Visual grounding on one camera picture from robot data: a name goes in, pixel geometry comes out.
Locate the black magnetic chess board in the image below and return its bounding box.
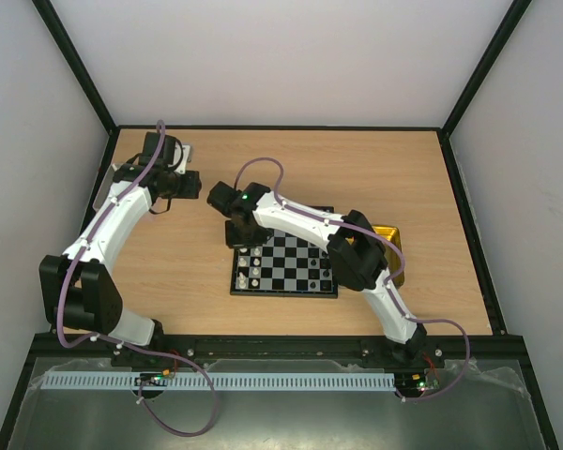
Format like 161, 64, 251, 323
230, 227, 339, 299

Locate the gold metal tin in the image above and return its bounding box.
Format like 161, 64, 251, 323
373, 224, 407, 288

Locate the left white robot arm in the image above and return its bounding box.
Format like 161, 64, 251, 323
38, 122, 202, 349

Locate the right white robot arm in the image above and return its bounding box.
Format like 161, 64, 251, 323
207, 181, 427, 368

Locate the silver metal tray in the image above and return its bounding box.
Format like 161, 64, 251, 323
92, 176, 111, 212

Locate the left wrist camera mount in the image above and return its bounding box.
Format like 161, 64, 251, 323
175, 143, 193, 174

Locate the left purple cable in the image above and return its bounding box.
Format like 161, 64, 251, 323
55, 119, 221, 437

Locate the purple cable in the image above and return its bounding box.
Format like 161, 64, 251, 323
234, 157, 471, 404
55, 119, 221, 437

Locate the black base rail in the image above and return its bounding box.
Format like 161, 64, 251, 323
110, 333, 522, 371

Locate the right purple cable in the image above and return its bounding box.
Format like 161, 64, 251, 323
234, 157, 471, 404

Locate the black frame enclosure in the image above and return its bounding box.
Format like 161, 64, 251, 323
0, 0, 563, 450

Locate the white slotted cable duct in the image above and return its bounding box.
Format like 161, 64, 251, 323
40, 371, 395, 392

